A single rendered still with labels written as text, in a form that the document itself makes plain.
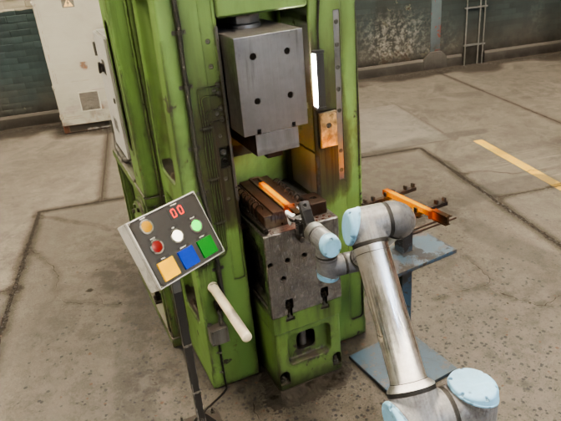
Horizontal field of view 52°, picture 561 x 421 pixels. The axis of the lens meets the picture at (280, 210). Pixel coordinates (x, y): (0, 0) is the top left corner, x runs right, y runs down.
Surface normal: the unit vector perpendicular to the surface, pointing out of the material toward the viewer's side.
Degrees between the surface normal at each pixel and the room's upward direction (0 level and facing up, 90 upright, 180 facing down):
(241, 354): 90
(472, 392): 5
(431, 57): 90
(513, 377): 0
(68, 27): 90
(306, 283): 90
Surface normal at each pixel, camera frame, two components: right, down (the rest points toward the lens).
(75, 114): 0.21, 0.41
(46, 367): -0.08, -0.90
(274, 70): 0.42, 0.37
